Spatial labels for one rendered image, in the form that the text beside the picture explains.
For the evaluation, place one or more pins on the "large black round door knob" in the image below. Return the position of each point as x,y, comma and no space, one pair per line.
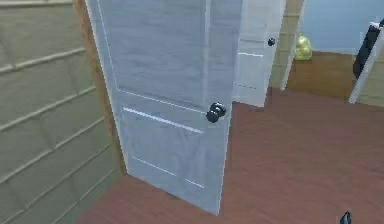
215,112

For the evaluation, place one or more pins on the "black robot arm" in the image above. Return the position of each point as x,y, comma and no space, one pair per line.
345,219

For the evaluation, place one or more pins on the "large white panel door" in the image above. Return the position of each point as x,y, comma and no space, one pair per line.
160,60

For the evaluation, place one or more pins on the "yellow green bag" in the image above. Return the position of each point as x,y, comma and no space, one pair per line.
303,49

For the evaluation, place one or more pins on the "small black round door knob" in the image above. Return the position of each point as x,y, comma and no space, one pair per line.
271,42

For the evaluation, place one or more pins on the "black panel with white frame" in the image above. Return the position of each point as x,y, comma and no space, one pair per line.
366,50

